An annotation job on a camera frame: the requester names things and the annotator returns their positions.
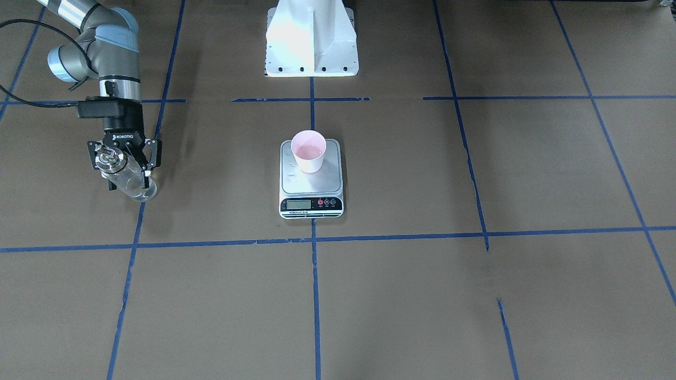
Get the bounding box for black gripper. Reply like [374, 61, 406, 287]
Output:
[87, 117, 163, 192]

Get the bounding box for glass sauce bottle metal spout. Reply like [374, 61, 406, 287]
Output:
[99, 147, 157, 203]

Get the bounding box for pink paper cup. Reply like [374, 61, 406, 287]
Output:
[290, 130, 327, 174]

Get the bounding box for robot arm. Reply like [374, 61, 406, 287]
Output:
[42, 1, 162, 202]

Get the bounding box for digital kitchen scale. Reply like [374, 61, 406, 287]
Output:
[278, 139, 345, 220]

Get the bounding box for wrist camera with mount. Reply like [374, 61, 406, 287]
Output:
[76, 97, 143, 119]

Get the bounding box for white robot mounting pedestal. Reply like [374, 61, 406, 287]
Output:
[264, 1, 360, 78]

